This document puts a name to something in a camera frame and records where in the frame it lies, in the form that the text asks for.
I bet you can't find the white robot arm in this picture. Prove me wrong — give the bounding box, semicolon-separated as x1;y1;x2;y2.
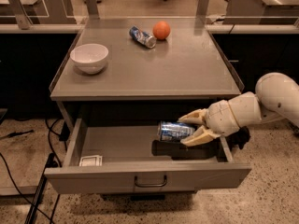
178;73;299;147

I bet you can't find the white ceramic bowl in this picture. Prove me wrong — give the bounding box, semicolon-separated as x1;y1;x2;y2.
70;44;109;75

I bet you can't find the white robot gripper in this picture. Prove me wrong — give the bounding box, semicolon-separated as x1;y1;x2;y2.
178;92;262;147

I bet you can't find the crushed blue soda can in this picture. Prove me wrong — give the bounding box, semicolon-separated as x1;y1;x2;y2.
129;26;156;49

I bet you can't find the metal drawer handle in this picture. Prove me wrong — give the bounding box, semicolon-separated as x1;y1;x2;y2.
134;175;168;189

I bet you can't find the black floor cable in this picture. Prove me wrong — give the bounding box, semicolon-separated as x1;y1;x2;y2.
0;119;68;224

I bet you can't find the small white tag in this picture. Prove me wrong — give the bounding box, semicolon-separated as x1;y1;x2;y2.
79;155;102;167

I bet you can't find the grey metal cabinet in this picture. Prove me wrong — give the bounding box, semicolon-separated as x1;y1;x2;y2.
50;17;244;127

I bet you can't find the left background desk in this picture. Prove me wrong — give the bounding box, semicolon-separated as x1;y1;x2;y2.
0;0;77;24

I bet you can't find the orange fruit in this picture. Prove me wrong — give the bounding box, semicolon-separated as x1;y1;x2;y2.
152;21;171;40

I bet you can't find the blue pepsi can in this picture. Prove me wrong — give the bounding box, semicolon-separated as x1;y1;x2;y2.
158;121;196;142

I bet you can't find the grey background desk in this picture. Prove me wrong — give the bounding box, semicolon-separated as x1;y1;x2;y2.
222;0;299;25

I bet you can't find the open grey top drawer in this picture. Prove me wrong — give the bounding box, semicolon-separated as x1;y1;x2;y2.
45;118;251;194

